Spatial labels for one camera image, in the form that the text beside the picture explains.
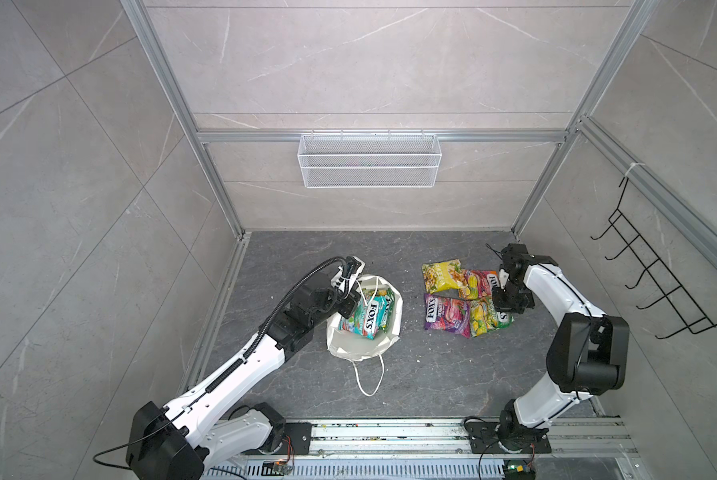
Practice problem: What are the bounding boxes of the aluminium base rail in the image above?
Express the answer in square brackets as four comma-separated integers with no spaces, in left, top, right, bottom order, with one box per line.
[198,418,650,479]

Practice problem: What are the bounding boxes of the purple snack packet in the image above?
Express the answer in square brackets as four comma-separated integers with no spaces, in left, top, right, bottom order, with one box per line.
[424,294,471,338]

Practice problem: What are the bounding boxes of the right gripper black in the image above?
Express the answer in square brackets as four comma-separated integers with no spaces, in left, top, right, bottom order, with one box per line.
[491,280,535,311]

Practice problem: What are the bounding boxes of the floral paper gift bag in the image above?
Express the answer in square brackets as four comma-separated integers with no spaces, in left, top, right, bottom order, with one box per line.
[326,275,404,397]

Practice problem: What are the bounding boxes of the yellow green snack packet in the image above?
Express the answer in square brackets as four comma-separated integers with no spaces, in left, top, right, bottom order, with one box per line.
[422,259,466,294]

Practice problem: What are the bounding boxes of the orange pink Fox's candy packet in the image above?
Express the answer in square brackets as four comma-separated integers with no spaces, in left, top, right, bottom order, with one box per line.
[459,270,502,300]

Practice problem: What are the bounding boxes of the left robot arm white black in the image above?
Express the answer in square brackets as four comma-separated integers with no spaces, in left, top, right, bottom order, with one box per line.
[124,274,361,479]

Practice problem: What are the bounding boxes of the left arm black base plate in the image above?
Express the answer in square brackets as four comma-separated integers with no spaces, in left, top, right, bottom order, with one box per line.
[244,422,314,456]

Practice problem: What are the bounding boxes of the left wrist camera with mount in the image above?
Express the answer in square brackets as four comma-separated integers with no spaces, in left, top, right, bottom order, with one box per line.
[330,255,366,294]

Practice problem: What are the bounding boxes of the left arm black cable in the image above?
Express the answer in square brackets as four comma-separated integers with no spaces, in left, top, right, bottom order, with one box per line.
[91,256,348,472]

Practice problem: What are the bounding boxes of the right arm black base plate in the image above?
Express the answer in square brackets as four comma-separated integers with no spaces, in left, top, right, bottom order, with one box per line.
[464,418,552,455]

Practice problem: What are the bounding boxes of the black wire hook rack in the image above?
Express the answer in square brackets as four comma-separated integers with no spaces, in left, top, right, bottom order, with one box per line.
[590,178,717,340]

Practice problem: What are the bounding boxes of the teal Fox's candy packet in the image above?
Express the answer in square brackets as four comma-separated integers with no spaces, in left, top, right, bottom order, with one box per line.
[338,287,396,340]

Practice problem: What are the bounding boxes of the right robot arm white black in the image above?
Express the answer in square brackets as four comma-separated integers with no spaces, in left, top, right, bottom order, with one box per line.
[492,243,630,453]

